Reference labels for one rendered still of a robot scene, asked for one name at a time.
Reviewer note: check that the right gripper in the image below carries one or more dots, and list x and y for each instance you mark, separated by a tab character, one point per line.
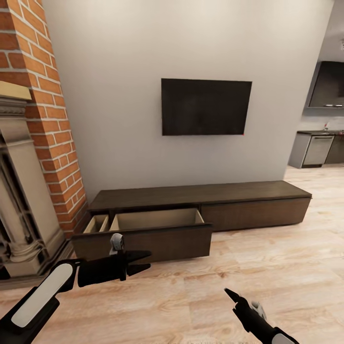
249	318

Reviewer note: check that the wood fireplace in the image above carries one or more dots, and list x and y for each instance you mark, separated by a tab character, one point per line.
31	239

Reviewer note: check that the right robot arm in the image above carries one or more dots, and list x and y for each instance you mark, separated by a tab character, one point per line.
254	320

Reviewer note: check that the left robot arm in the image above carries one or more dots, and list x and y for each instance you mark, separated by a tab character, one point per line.
25	320

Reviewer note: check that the cabinet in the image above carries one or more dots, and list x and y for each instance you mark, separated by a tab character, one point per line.
327	86
177	222

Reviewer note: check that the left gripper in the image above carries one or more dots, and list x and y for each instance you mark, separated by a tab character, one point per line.
116	267

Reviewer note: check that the wall mounted tv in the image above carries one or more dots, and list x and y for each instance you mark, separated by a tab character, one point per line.
204	107

